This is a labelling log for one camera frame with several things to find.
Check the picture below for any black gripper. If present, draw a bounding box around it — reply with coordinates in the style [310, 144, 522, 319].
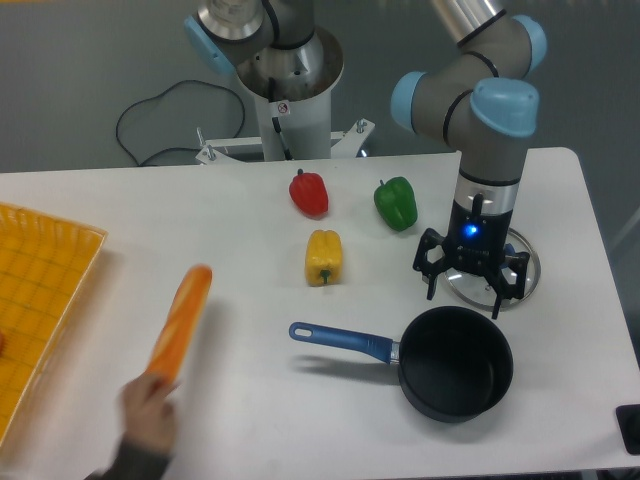
[413, 187, 530, 319]

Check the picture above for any long orange bread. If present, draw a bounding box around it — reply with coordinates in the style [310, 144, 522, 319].
[145, 264, 213, 385]

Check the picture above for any dark sleeve forearm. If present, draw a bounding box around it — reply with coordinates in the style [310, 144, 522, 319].
[86, 437, 172, 480]

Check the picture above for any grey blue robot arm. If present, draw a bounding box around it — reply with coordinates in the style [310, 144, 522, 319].
[184, 1, 547, 313]

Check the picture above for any person's hand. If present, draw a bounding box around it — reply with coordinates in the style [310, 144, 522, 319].
[120, 373, 177, 456]

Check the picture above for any glass lid blue knob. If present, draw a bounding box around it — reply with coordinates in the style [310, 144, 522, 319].
[439, 227, 542, 312]

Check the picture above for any green bell pepper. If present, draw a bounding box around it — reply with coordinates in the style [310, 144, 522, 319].
[374, 176, 418, 232]

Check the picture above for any yellow bell pepper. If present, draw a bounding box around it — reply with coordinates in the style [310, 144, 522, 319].
[304, 230, 343, 287]

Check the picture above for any red bell pepper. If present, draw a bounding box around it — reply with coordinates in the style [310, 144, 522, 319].
[289, 169, 329, 218]

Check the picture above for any black box table corner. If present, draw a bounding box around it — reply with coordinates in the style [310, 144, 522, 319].
[615, 404, 640, 455]

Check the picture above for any yellow woven basket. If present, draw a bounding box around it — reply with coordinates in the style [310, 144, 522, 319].
[1, 203, 108, 446]

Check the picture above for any dark pot blue handle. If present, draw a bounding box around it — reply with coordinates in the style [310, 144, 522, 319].
[289, 306, 514, 423]

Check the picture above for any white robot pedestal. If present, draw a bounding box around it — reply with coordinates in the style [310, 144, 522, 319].
[196, 27, 375, 164]

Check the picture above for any black floor cable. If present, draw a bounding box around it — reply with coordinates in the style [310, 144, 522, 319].
[115, 79, 246, 167]

